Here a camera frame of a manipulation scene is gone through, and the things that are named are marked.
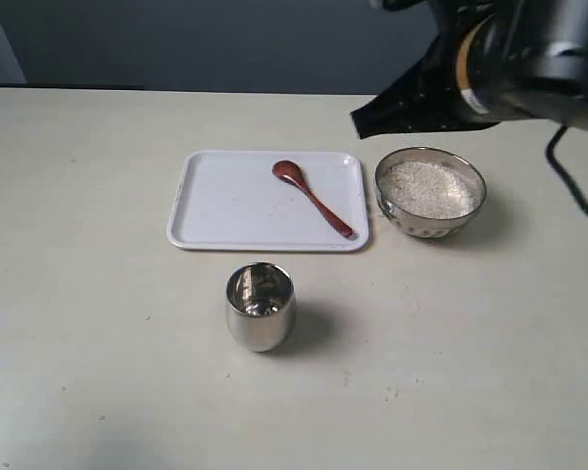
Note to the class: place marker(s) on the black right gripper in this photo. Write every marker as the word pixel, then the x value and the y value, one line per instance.
pixel 439 92

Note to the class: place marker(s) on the dark red wooden spoon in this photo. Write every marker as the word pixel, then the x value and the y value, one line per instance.
pixel 290 173

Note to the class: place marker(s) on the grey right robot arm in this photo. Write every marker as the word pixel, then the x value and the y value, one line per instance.
pixel 491 61

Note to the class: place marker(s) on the steel bowl of rice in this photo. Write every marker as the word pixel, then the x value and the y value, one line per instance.
pixel 428 193

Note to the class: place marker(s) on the stainless steel cup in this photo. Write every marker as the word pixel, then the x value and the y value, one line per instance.
pixel 260 307

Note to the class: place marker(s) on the white rectangular plastic tray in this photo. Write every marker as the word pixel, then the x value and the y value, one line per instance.
pixel 229 200

